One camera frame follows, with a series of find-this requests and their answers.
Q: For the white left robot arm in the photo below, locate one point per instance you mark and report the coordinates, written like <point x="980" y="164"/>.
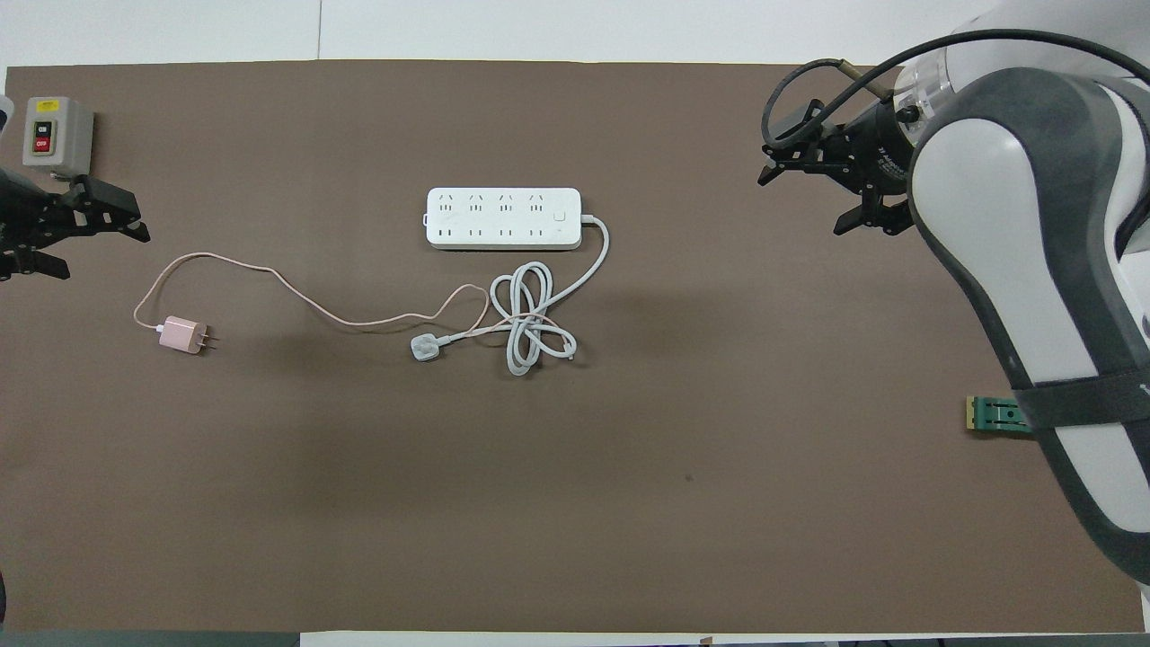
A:
<point x="4" y="112"/>

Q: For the pink charger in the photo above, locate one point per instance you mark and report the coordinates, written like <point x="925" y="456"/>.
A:
<point x="181" y="334"/>

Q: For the grey push button switch box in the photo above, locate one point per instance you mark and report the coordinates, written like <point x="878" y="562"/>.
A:
<point x="67" y="135"/>

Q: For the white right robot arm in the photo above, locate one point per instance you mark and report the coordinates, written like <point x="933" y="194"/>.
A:
<point x="1006" y="270"/>

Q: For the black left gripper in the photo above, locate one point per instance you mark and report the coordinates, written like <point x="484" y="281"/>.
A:
<point x="22" y="220"/>

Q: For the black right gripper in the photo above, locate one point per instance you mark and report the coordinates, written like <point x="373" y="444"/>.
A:
<point x="867" y="148"/>

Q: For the white power strip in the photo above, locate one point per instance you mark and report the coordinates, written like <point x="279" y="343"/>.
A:
<point x="503" y="220"/>

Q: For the brown table mat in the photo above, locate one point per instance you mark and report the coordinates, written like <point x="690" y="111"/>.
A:
<point x="575" y="503"/>

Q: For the green knife switch yellow base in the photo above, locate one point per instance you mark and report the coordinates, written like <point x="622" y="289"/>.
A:
<point x="993" y="416"/>

